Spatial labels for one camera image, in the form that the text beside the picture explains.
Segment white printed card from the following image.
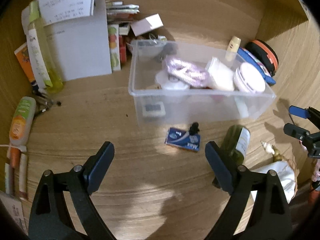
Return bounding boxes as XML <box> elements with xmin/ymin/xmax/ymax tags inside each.
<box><xmin>0</xmin><ymin>191</ymin><xmax>27</xmax><ymax>233</ymax></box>

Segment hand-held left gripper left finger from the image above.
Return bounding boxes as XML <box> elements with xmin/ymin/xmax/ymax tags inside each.
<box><xmin>28</xmin><ymin>141</ymin><xmax>117</xmax><ymax>240</ymax></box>

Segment orange black round case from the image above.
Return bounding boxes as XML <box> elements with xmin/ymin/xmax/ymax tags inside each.
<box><xmin>244</xmin><ymin>39</ymin><xmax>279</xmax><ymax>77</ymax></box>

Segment fruit print carton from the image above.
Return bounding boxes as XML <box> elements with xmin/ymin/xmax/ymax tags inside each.
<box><xmin>107</xmin><ymin>24</ymin><xmax>122</xmax><ymax>70</ymax></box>

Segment stack of books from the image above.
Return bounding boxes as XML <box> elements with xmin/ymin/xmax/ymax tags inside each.
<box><xmin>106</xmin><ymin>0</ymin><xmax>140</xmax><ymax>63</ymax></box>

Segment white red pen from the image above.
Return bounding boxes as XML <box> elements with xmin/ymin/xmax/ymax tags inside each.
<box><xmin>4</xmin><ymin>162</ymin><xmax>15</xmax><ymax>197</ymax></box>
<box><xmin>19</xmin><ymin>153</ymin><xmax>28</xmax><ymax>200</ymax></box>

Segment orange book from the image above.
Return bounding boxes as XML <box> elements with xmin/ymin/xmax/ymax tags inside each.
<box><xmin>14</xmin><ymin>42</ymin><xmax>38</xmax><ymax>90</ymax></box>

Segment white drawstring bag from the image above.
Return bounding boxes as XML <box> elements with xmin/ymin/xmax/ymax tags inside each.
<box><xmin>250</xmin><ymin>160</ymin><xmax>299</xmax><ymax>204</ymax></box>

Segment blue small box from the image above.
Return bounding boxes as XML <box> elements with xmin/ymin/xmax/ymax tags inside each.
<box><xmin>164</xmin><ymin>127</ymin><xmax>201</xmax><ymax>152</ymax></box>

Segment white soft pouch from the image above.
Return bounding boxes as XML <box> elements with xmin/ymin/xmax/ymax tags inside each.
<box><xmin>205</xmin><ymin>57</ymin><xmax>235</xmax><ymax>91</ymax></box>

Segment lilac pouch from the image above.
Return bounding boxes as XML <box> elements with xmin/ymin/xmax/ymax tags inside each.
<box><xmin>164</xmin><ymin>56</ymin><xmax>209</xmax><ymax>88</ymax></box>

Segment round clear plastic lid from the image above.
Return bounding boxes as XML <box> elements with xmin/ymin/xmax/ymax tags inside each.
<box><xmin>155</xmin><ymin>70</ymin><xmax>190</xmax><ymax>90</ymax></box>

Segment white paper receipt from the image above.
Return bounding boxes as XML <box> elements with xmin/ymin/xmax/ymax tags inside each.
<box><xmin>37</xmin><ymin>0</ymin><xmax>98</xmax><ymax>27</ymax></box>

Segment clear glass bowl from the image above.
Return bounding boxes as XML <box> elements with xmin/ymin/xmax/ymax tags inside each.
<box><xmin>136</xmin><ymin>39</ymin><xmax>167</xmax><ymax>60</ymax></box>

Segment cream small tube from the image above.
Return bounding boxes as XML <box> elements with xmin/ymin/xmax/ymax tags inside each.
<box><xmin>225</xmin><ymin>36</ymin><xmax>242</xmax><ymax>61</ymax></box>

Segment white jar purple print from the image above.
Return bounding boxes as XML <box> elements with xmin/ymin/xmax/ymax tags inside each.
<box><xmin>233</xmin><ymin>62</ymin><xmax>266</xmax><ymax>93</ymax></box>

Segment green glass bottle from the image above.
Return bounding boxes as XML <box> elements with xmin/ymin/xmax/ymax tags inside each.
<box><xmin>212</xmin><ymin>125</ymin><xmax>251</xmax><ymax>188</ymax></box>

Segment wooden desktop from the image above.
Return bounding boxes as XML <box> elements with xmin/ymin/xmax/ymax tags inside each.
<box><xmin>0</xmin><ymin>17</ymin><xmax>320</xmax><ymax>240</ymax></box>

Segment small white cardboard box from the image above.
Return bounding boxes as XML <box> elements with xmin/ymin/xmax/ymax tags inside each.
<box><xmin>130</xmin><ymin>14</ymin><xmax>164</xmax><ymax>37</ymax></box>

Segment dark key bunch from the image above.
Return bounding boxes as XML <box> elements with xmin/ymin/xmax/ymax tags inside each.
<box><xmin>32</xmin><ymin>90</ymin><xmax>62</xmax><ymax>117</ymax></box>

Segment green orange tube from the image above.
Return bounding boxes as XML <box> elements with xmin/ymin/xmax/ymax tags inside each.
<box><xmin>9</xmin><ymin>96</ymin><xmax>37</xmax><ymax>167</ymax></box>

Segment clear plastic storage box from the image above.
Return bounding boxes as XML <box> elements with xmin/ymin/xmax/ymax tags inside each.
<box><xmin>128</xmin><ymin>39</ymin><xmax>277</xmax><ymax>128</ymax></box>

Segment black binder clip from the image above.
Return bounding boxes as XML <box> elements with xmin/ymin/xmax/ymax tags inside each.
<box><xmin>188</xmin><ymin>122</ymin><xmax>200</xmax><ymax>135</ymax></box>

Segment small gold bell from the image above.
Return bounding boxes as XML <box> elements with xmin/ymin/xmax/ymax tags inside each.
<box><xmin>273</xmin><ymin>149</ymin><xmax>288</xmax><ymax>162</ymax></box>

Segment small spiral seashell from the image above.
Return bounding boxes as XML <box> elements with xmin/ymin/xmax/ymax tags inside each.
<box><xmin>260</xmin><ymin>141</ymin><xmax>274</xmax><ymax>153</ymax></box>

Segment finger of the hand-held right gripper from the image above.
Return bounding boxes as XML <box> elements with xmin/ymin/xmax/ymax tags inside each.
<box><xmin>288</xmin><ymin>105</ymin><xmax>320</xmax><ymax>125</ymax></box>
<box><xmin>284</xmin><ymin>123</ymin><xmax>312</xmax><ymax>140</ymax></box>

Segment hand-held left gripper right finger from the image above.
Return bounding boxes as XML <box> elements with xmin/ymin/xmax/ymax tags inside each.
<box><xmin>204</xmin><ymin>141</ymin><xmax>293</xmax><ymax>240</ymax></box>

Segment blue pencil case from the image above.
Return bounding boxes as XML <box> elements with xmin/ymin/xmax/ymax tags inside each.
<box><xmin>237</xmin><ymin>47</ymin><xmax>277</xmax><ymax>87</ymax></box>

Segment yellow green bottle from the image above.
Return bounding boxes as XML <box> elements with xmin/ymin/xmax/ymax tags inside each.
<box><xmin>27</xmin><ymin>0</ymin><xmax>64</xmax><ymax>94</ymax></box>

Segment white cable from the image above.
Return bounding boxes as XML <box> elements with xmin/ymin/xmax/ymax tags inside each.
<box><xmin>0</xmin><ymin>144</ymin><xmax>27</xmax><ymax>153</ymax></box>

